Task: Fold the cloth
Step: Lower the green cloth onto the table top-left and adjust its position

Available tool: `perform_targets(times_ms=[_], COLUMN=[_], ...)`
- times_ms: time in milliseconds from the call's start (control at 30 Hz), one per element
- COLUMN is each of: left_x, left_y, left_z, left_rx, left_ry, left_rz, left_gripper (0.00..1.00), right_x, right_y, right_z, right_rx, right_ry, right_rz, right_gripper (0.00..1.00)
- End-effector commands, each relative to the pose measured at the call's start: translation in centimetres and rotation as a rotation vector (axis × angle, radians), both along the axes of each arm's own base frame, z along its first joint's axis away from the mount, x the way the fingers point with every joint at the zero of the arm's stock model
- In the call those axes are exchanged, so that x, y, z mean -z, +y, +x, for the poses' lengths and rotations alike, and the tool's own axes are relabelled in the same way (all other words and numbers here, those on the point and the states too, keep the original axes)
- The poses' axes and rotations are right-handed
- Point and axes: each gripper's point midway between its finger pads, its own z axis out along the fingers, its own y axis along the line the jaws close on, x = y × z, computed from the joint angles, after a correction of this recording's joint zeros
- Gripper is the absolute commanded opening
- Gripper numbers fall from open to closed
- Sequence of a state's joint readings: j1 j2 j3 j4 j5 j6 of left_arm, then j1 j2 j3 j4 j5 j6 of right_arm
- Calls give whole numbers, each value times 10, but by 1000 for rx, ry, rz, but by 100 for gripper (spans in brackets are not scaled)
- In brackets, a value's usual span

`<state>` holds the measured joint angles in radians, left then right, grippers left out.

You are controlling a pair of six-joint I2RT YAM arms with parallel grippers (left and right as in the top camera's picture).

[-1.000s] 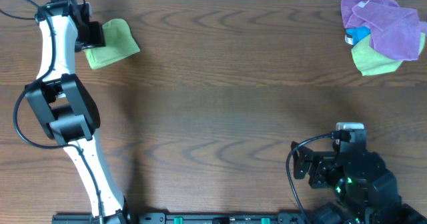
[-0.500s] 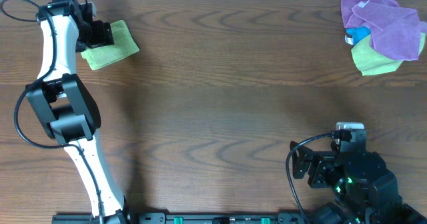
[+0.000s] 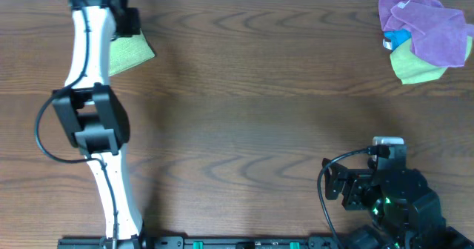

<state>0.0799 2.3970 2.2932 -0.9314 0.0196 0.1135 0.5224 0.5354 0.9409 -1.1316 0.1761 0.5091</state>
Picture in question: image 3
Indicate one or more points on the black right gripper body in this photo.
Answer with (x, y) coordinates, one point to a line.
(350, 190)

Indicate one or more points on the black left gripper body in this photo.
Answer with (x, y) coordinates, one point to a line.
(130, 21)

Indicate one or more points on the green microfiber cloth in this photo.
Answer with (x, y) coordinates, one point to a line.
(129, 52)

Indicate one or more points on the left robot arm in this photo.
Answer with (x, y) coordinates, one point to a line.
(93, 118)

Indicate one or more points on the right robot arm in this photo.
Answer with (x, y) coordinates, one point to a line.
(405, 211)

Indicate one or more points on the blue cloth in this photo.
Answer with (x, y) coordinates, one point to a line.
(393, 39)

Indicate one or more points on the purple microfiber cloth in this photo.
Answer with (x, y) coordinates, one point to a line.
(439, 34)

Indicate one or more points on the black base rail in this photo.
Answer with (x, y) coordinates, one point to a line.
(180, 242)

